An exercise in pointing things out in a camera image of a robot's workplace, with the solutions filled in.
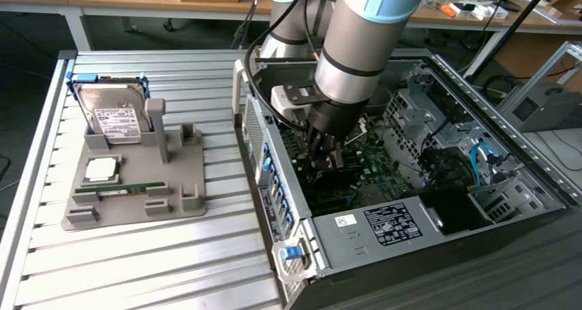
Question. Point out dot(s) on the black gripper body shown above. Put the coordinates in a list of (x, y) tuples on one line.
[(338, 119)]

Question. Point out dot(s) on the black stand pole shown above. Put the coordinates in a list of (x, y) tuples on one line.
[(515, 27)]

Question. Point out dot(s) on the green RAM stick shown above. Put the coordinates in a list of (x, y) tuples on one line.
[(127, 188)]

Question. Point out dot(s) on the black graphics card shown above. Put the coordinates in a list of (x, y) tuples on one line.
[(338, 180)]

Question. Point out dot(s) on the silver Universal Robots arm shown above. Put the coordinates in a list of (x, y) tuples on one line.
[(360, 44)]

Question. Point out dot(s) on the large metal drive cage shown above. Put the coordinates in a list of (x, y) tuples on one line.
[(414, 116)]

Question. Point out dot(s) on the white small box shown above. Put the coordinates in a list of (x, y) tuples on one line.
[(493, 13)]

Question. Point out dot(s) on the orange small box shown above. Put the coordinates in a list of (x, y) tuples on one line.
[(448, 9)]

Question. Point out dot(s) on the silver CPU chip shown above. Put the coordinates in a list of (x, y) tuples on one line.
[(102, 169)]

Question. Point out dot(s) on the small cardboard carton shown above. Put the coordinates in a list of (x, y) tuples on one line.
[(568, 5)]

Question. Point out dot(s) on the hard disk drive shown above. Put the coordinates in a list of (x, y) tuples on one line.
[(86, 78)]

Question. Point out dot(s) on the chipset heatsink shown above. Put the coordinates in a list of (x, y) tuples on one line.
[(377, 192)]

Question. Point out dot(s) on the silver hard disk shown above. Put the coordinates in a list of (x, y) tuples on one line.
[(114, 116)]

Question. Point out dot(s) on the grey metal cabinet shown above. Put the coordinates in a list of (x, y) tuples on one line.
[(545, 109)]

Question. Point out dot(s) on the grey parts rack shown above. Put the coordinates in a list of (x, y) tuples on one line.
[(146, 167)]

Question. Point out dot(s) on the green motherboard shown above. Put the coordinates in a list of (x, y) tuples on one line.
[(377, 160)]

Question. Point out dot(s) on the metal socket cover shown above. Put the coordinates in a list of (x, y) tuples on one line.
[(360, 131)]

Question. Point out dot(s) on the open PC case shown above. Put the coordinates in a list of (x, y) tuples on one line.
[(377, 252)]

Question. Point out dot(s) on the small metal disk bay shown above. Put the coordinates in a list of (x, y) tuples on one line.
[(500, 201)]

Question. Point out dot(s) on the grey power supply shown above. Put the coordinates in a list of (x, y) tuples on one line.
[(360, 235)]

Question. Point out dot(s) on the aluminium profile frame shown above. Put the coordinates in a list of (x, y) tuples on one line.
[(552, 61)]

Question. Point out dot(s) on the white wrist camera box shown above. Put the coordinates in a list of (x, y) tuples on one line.
[(285, 105)]

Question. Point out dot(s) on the blue case latch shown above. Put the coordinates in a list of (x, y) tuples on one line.
[(292, 253)]

